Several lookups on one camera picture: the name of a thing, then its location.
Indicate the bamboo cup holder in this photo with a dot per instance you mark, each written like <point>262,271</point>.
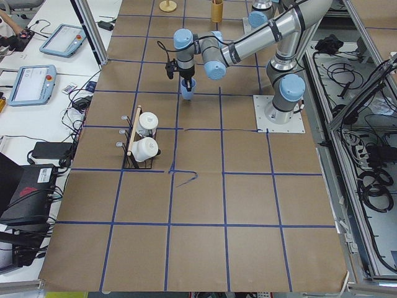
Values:
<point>217,11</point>

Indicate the white mug upper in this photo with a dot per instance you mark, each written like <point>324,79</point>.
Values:
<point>147,124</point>

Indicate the teach pendant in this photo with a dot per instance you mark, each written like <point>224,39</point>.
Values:
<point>33,85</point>
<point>64,41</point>

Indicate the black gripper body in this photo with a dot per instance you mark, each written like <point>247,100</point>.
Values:
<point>187,74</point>

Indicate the black wire mug rack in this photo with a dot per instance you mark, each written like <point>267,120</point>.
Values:
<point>128,161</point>

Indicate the wooden rack handle rod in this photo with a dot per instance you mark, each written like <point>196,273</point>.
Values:
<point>133,130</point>

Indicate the black power adapter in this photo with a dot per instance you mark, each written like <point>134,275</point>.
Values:
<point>51,150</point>

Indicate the white mug lower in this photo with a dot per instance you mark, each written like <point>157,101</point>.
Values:
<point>145,149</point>

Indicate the small remote control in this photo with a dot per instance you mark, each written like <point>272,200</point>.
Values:
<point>69,88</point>

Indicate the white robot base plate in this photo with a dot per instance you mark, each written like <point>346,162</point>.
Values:
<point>269,119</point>

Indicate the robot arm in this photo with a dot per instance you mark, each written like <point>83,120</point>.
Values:
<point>261,12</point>
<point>291,32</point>

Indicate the black computer box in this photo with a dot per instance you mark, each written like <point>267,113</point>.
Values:
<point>25,192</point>

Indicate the wooden mug tree stand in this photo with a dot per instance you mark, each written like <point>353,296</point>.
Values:
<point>168,5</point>

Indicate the white mug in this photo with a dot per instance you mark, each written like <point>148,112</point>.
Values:
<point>145,149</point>
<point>147,124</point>

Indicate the lower teach pendant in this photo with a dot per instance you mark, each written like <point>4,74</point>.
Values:
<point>33,85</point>

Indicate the light blue plastic cup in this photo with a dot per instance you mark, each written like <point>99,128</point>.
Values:
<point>188,94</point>

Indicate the upper teach pendant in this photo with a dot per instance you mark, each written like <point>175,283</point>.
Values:
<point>64,41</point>

